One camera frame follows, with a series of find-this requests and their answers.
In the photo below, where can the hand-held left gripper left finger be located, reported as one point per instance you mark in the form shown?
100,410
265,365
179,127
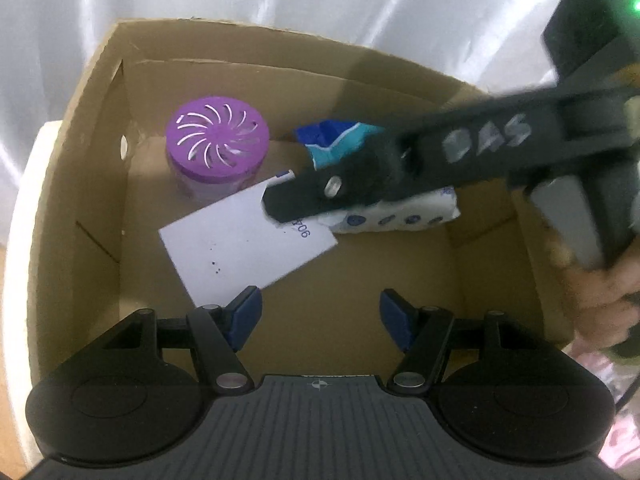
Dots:
245,316

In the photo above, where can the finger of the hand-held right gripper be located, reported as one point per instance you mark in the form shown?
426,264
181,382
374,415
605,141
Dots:
310,195

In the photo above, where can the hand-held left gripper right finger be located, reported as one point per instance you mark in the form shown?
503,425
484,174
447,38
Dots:
397,317

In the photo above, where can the brown cardboard box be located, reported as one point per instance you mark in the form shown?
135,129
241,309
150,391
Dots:
325,270

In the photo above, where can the white paper card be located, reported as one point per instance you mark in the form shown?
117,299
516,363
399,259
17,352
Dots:
225,240

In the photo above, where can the blue wet wipes packet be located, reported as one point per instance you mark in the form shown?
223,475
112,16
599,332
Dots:
400,217

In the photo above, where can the person's right hand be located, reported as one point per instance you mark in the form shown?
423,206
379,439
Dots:
600,300

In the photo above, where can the purple air freshener jar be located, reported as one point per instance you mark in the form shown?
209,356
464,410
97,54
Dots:
215,135

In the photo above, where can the pink cloth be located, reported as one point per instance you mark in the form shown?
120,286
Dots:
612,410

